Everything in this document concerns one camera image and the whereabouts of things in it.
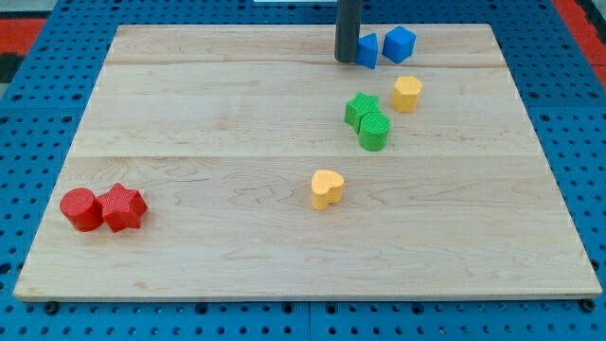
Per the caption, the blue triangular prism block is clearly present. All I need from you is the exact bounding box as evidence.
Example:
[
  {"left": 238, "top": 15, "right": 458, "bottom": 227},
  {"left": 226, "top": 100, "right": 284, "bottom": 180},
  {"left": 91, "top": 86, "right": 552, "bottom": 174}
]
[{"left": 354, "top": 33, "right": 379, "bottom": 69}]

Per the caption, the yellow heart block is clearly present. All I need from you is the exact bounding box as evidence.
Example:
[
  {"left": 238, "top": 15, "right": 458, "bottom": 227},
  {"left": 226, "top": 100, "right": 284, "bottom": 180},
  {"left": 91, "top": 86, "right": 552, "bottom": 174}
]
[{"left": 311, "top": 170, "right": 345, "bottom": 210}]

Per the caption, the red star block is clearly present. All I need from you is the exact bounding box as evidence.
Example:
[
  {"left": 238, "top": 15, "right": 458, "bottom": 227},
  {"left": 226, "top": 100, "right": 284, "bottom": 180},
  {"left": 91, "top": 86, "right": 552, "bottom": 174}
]
[{"left": 98, "top": 183, "right": 148, "bottom": 233}]

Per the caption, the yellow hexagon block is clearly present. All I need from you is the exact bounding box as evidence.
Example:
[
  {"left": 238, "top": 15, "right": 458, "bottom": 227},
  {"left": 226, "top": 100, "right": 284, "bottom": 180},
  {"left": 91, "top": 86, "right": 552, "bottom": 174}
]
[{"left": 391, "top": 76, "right": 423, "bottom": 113}]

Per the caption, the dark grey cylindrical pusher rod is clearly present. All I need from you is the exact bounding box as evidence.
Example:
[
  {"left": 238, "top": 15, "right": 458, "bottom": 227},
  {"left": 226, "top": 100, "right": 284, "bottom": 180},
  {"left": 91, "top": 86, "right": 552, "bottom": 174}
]
[{"left": 334, "top": 0, "right": 363, "bottom": 63}]

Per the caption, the green cylinder block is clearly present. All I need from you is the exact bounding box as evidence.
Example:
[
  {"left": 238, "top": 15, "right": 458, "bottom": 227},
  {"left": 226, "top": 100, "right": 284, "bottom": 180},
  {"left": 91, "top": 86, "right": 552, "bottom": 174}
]
[{"left": 358, "top": 113, "right": 391, "bottom": 152}]

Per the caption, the red cylinder block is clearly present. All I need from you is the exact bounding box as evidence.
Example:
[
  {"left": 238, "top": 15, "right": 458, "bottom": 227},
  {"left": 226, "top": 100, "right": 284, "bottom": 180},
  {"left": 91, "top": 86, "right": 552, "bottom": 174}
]
[{"left": 60, "top": 188, "right": 103, "bottom": 232}]

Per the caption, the green star block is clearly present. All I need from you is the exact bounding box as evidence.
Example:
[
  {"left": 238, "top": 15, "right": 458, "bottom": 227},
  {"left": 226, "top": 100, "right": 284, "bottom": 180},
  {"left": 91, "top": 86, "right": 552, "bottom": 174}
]
[{"left": 344, "top": 92, "right": 380, "bottom": 134}]

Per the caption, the blue cube block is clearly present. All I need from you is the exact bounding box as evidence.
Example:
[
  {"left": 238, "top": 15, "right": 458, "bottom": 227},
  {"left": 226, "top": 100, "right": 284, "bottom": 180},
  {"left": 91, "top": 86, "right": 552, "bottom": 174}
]
[{"left": 382, "top": 26, "right": 417, "bottom": 63}]

